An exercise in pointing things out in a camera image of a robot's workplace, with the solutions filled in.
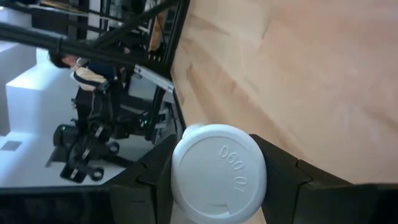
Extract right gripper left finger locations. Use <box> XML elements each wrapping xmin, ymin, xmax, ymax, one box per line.
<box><xmin>108</xmin><ymin>134</ymin><xmax>178</xmax><ymax>224</ymax></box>

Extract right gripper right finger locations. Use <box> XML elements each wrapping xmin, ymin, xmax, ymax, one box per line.
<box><xmin>250</xmin><ymin>134</ymin><xmax>354</xmax><ymax>224</ymax></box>

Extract white pill bottle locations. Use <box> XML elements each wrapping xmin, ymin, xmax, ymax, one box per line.
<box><xmin>170</xmin><ymin>123</ymin><xmax>268</xmax><ymax>224</ymax></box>

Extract person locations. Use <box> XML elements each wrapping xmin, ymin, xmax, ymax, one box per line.
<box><xmin>48</xmin><ymin>49</ymin><xmax>131</xmax><ymax>94</ymax></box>

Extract silver aluminium bracket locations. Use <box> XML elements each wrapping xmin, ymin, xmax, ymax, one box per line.
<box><xmin>133</xmin><ymin>63</ymin><xmax>175</xmax><ymax>93</ymax></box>

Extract black aluminium rig frame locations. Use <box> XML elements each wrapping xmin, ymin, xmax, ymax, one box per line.
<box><xmin>0</xmin><ymin>0</ymin><xmax>191</xmax><ymax>144</ymax></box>

